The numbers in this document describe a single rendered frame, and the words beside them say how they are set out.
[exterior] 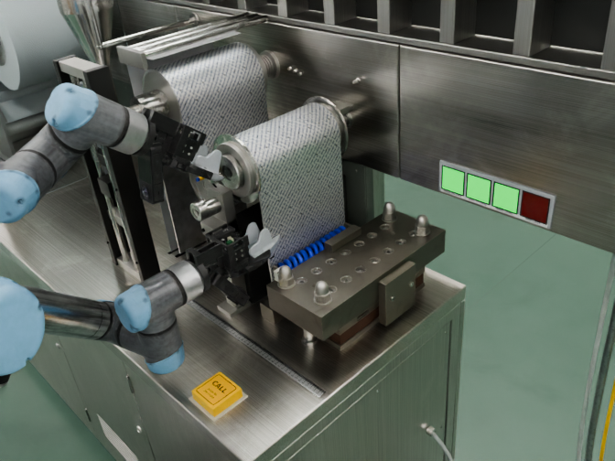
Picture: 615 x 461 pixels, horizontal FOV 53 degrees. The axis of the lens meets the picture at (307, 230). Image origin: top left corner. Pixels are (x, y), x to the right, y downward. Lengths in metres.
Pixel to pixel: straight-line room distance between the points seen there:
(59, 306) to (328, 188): 0.60
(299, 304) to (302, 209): 0.22
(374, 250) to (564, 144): 0.45
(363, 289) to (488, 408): 1.27
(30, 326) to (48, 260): 0.90
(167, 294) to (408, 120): 0.61
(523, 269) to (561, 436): 0.98
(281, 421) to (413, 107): 0.67
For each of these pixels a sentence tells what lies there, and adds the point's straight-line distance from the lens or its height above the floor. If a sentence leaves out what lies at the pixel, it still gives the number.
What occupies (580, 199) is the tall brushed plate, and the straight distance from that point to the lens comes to 1.19.
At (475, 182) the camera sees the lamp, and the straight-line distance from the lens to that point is 1.27.
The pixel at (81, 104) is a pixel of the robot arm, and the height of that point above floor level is 1.48.
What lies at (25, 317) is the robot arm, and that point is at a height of 1.29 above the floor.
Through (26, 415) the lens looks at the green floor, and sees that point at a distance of 2.74.
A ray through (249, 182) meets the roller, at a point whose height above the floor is 1.24.
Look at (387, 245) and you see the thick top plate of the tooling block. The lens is 1.37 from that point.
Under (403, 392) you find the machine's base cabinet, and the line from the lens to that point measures 1.46.
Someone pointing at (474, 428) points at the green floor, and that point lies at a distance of 2.37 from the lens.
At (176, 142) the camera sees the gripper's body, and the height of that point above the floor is 1.36.
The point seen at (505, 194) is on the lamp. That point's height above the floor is 1.19.
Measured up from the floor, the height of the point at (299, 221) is 1.10.
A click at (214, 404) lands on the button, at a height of 0.92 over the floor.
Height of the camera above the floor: 1.79
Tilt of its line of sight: 32 degrees down
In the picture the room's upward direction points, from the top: 6 degrees counter-clockwise
